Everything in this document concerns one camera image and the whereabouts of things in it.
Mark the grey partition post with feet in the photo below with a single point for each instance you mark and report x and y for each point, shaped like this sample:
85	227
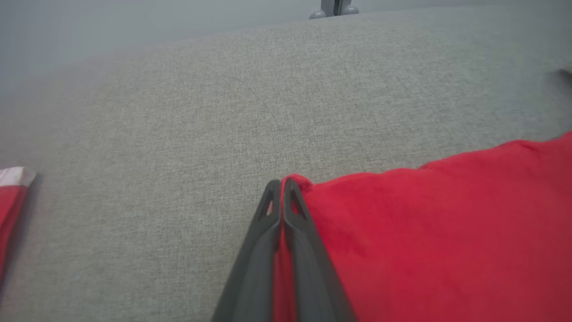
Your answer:
333	6

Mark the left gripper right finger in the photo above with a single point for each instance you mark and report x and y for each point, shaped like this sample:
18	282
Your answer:
313	281

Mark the red shorts white stripes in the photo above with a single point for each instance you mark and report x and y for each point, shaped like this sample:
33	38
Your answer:
9	210

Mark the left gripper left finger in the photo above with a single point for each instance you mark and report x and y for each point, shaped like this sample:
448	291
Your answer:
254	277

